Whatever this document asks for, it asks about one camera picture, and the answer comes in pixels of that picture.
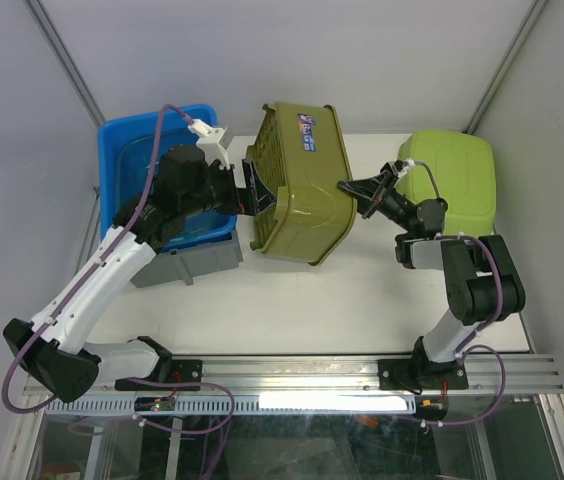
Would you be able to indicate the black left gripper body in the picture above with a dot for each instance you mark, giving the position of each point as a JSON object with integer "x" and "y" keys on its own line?
{"x": 234, "y": 200}

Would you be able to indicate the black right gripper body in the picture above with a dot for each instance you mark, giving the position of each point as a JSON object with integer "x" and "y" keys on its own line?
{"x": 389, "y": 200}

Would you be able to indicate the olive green slotted basket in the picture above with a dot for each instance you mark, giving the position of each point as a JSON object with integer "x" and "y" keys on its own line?
{"x": 300, "y": 155}

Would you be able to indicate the bright green plastic tub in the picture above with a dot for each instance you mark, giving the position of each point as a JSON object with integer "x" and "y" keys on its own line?
{"x": 460, "y": 168}

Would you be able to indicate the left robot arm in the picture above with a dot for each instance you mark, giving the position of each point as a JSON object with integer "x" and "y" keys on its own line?
{"x": 53, "y": 346}

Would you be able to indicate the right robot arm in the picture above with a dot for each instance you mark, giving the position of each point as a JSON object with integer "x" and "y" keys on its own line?
{"x": 482, "y": 284}

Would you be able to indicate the clear container inside bin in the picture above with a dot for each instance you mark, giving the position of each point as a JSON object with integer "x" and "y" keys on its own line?
{"x": 131, "y": 168}

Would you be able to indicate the grey plastic crate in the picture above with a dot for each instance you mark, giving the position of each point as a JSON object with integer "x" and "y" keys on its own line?
{"x": 188, "y": 263}

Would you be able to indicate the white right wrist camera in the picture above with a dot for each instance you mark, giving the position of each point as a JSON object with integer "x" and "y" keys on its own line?
{"x": 401, "y": 168}

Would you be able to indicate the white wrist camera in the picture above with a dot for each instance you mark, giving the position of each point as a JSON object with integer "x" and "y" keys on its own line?
{"x": 213, "y": 141}
{"x": 401, "y": 168}

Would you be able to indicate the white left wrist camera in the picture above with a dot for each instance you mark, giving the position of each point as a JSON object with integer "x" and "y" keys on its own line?
{"x": 213, "y": 141}

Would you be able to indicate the aluminium rail frame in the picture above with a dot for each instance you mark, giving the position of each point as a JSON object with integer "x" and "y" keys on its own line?
{"x": 272, "y": 324}

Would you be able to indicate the white slotted cable duct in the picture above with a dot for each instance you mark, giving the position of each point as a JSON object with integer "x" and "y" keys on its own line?
{"x": 221, "y": 405}

